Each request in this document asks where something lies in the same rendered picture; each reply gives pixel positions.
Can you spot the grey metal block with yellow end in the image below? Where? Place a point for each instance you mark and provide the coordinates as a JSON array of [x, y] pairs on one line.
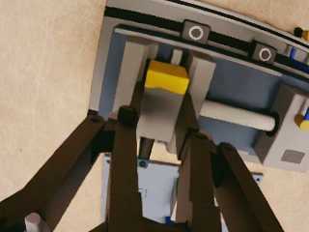
[[164, 89]]

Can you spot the grey block with green end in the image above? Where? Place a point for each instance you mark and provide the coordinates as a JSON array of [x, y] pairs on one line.
[[173, 203]]

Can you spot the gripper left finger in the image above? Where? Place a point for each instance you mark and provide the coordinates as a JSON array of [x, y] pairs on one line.
[[40, 205]]

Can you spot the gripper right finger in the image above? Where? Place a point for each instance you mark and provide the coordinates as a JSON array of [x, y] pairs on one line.
[[241, 202]]

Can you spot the grey block with blue end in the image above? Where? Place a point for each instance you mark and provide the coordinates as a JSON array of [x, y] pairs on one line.
[[168, 220]]

